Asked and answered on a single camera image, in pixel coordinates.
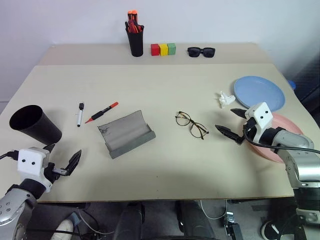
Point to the green wooden block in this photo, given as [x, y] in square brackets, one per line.
[172, 49]

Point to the black sunglasses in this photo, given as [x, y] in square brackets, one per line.
[201, 52]

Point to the red wooden block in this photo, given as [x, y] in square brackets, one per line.
[155, 50]

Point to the black marker with red cap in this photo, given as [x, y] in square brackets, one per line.
[101, 113]

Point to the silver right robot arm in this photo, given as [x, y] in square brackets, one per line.
[300, 160]

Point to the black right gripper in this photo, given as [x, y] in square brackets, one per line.
[250, 130]

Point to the small blue round object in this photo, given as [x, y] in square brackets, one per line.
[292, 84]

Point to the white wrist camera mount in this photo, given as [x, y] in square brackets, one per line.
[30, 162]
[261, 120]

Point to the open grey glasses case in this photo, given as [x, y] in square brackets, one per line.
[126, 133]

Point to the white marker with black cap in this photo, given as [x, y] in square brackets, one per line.
[79, 116]

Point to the dark rounded shape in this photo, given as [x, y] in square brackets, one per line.
[130, 222]
[195, 220]

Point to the red and black pen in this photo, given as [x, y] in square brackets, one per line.
[133, 27]

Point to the black pen holder cup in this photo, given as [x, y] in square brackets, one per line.
[135, 42]

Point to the thin-framed clear eyeglasses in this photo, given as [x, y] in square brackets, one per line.
[191, 122]

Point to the crumpled white tissue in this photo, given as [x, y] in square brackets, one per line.
[225, 99]

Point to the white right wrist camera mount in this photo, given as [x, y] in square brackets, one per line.
[261, 120]

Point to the blue plate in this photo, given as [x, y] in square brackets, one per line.
[260, 92]

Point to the black chair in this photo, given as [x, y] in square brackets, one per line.
[307, 80]

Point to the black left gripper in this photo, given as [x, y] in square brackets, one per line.
[53, 172]

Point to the yellow wooden block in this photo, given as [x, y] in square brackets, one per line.
[163, 50]

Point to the black floor box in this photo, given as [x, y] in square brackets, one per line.
[232, 226]

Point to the black shoe with white sole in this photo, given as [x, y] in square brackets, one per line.
[270, 231]

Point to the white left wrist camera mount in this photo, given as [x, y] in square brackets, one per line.
[30, 162]

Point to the orange-capped highlighter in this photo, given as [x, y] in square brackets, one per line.
[135, 15]
[130, 16]

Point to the empty black plastic cup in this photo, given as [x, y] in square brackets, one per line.
[37, 125]

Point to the pink plate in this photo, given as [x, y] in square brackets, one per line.
[287, 125]

